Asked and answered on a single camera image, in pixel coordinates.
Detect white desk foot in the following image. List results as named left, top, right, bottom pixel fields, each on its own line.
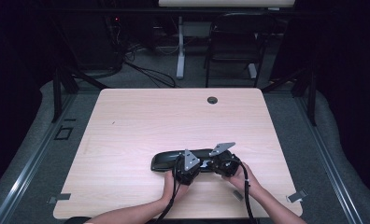
left=248, top=63, right=259, bottom=79

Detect person's right hand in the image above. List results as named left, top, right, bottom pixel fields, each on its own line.
left=221, top=161, right=263, bottom=196

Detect black metal stand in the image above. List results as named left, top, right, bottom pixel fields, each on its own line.
left=261, top=66, right=319, bottom=127
left=50, top=66, right=110, bottom=124

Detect black floor cables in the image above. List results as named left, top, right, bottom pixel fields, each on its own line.
left=122, top=58, right=178, bottom=90

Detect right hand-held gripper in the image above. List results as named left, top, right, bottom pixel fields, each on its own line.
left=208, top=141, right=242, bottom=178

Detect grey tape piece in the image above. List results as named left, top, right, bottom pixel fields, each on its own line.
left=286, top=189, right=308, bottom=204
left=47, top=192, right=72, bottom=205

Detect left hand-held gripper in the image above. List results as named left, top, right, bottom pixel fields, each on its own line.
left=173, top=148, right=202, bottom=187

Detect white desk leg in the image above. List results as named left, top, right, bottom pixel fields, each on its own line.
left=175, top=16, right=187, bottom=80

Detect dark computer tower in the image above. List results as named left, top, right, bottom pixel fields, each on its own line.
left=61, top=14, right=122, bottom=71

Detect person's left hand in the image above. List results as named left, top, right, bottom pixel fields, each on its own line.
left=162, top=171, right=191, bottom=203

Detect aluminium floor rail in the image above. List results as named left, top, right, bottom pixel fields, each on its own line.
left=0, top=92, right=78, bottom=224
left=294, top=96, right=365, bottom=224

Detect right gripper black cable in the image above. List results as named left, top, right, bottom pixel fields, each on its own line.
left=232, top=158, right=259, bottom=224

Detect black folding chair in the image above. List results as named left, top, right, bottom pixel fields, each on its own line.
left=203, top=12, right=279, bottom=89

